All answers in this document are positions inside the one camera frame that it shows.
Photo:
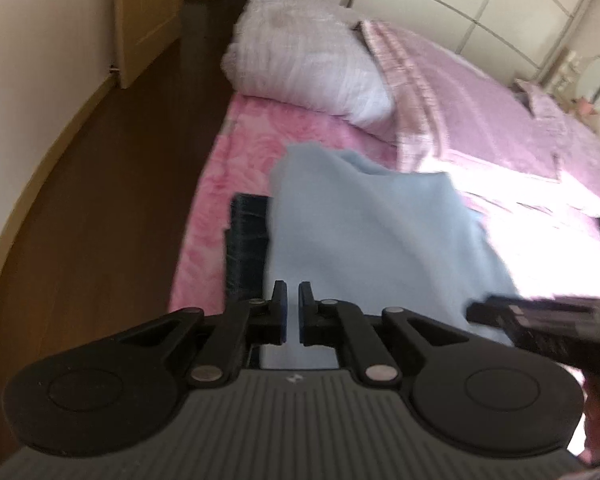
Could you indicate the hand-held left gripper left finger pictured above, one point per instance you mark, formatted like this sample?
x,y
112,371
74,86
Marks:
x,y
280,310

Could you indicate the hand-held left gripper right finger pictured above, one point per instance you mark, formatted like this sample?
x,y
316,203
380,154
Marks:
x,y
307,310

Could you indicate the light blue sweatshirt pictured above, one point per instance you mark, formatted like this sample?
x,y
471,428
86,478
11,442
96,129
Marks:
x,y
380,235

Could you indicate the dark blue folded garment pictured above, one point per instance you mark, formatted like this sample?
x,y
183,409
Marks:
x,y
247,240

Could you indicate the pink floral blanket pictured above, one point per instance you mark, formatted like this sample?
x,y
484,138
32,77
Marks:
x,y
240,150

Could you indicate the pale pink quilt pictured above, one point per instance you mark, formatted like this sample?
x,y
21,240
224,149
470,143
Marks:
x,y
480,125

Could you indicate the pale ribbed duvet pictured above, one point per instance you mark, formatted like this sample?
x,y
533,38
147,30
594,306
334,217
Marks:
x,y
305,60

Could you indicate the oval mirror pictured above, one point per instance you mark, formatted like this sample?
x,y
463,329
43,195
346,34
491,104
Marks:
x,y
597,77

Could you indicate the white cosmetics stand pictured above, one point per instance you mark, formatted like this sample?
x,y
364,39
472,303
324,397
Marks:
x,y
565,72

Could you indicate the wooden door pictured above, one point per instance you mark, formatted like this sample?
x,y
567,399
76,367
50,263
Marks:
x,y
145,10

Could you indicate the cream wardrobe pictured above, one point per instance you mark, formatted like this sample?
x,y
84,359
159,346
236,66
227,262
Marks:
x,y
480,0

